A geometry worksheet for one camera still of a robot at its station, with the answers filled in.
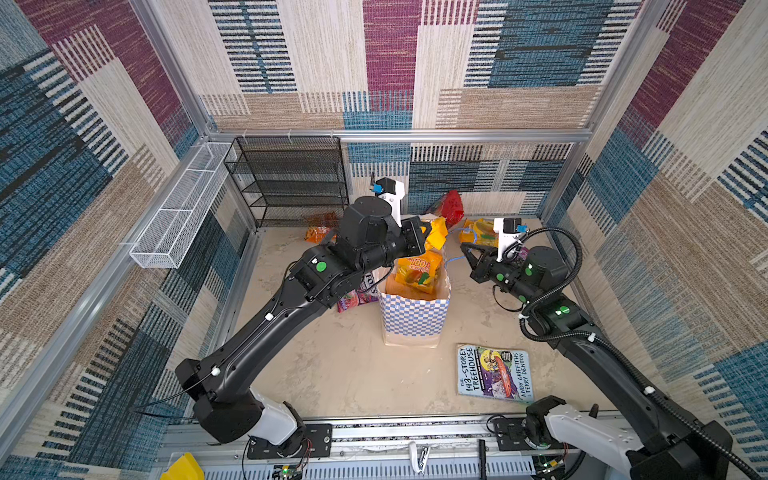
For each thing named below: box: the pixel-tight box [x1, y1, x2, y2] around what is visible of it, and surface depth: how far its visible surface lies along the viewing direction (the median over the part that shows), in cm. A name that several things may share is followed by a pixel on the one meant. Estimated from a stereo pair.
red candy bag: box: [439, 190, 465, 227], surface depth 111 cm
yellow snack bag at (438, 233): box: [424, 216, 448, 250], surface depth 61 cm
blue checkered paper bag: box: [377, 257, 451, 348], surface depth 76 cm
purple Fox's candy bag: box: [337, 272, 379, 313], surface depth 98 cm
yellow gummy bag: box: [395, 250, 442, 294], surface depth 96 cm
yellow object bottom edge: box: [160, 452, 205, 480], surface depth 70 cm
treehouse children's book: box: [457, 344, 533, 403], surface depth 83 cm
